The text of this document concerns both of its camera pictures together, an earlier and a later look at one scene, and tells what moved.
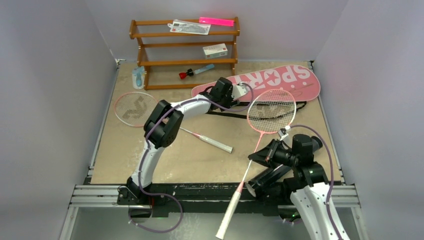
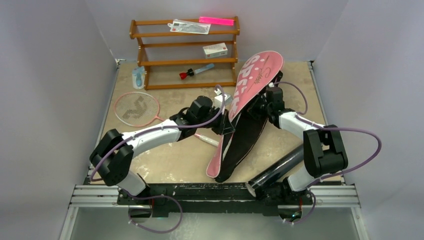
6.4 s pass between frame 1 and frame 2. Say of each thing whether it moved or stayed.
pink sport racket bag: moved
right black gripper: moved
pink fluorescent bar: stayed
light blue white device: stayed
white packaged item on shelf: stayed
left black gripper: moved
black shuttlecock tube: stayed
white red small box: stayed
